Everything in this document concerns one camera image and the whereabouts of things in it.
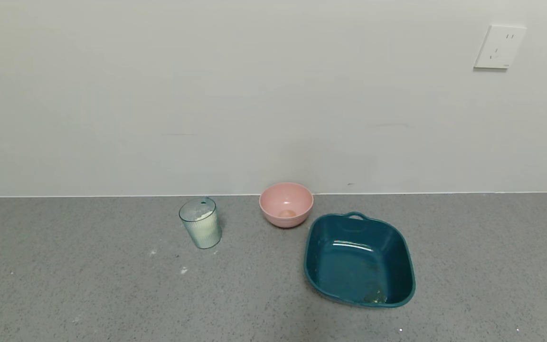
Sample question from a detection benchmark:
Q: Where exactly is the ribbed clear plastic cup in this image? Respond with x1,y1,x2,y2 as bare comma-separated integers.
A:
179,197,222,249

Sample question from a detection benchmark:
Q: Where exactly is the pink bowl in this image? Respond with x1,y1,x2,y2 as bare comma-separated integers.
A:
259,182,314,228

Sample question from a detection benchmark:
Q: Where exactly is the teal square plastic basin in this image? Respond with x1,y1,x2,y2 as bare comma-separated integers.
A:
303,211,416,309

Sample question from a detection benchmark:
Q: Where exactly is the white wall socket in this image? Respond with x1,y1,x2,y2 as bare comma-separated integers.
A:
473,25,527,70

